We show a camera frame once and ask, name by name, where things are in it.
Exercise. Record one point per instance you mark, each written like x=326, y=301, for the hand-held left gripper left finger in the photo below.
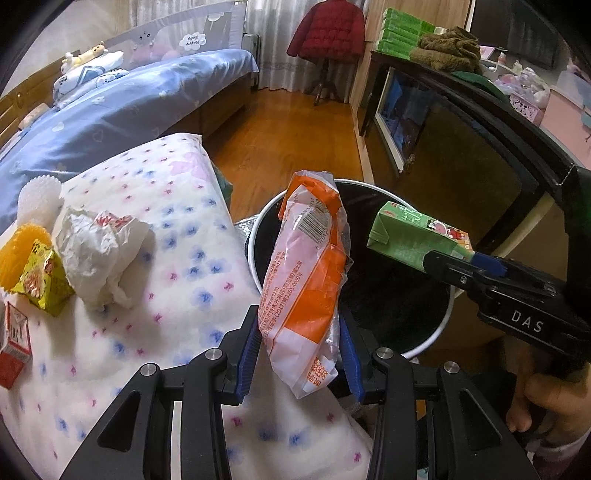
x=249, y=353

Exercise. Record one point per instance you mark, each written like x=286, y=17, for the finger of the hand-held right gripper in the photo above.
x=450, y=270
x=489, y=264

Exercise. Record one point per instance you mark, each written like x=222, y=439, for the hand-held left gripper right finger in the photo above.
x=347, y=355

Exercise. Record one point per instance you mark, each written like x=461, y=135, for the green juice carton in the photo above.
x=406, y=235

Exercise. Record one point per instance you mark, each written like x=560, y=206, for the black-lined round waste bin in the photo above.
x=397, y=314

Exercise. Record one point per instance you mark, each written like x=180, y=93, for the orange and white snack wrapper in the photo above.
x=300, y=286

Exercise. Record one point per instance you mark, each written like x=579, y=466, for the white foam fruit net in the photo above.
x=39, y=198

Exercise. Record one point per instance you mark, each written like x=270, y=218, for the person's right hand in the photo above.
x=558, y=406

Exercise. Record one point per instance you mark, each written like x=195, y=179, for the dark glass-front cabinet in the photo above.
x=475, y=152

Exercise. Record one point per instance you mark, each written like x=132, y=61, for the pink patterned box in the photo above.
x=526, y=108

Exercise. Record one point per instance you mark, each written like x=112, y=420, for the dark green cloth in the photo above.
x=480, y=83

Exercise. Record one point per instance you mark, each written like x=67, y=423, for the crumpled white paper wrapper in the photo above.
x=97, y=249

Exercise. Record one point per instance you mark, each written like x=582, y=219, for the brown fuzzy cloth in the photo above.
x=445, y=50

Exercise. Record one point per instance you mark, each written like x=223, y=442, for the wooden wardrobe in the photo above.
x=364, y=69

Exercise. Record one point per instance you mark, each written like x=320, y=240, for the yellow snack packet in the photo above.
x=41, y=281

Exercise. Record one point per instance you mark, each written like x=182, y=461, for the wooden coat rack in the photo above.
x=327, y=81

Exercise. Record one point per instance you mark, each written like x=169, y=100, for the black television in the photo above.
x=517, y=32

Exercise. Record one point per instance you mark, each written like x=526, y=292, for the red and white carton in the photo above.
x=14, y=341

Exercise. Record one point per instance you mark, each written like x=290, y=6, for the stack of green boxes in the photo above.
x=399, y=34

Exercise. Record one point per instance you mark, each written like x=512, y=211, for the orange foam fruit net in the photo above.
x=14, y=251

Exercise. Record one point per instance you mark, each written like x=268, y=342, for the blue bed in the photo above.
x=138, y=115

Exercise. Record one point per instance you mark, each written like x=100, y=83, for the red puffer jacket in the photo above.
x=328, y=30

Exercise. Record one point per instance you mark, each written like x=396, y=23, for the white sheer curtain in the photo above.
x=277, y=27

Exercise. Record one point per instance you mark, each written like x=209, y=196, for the blue and white pillow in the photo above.
x=87, y=78

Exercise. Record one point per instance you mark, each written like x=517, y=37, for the small beige pillow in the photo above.
x=33, y=116

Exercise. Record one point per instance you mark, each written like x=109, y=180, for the yellow plush toy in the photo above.
x=85, y=56

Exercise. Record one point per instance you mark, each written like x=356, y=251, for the grey bed guard rail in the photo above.
x=152, y=34

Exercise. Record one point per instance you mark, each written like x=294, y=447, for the wooden bed frame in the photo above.
x=27, y=92

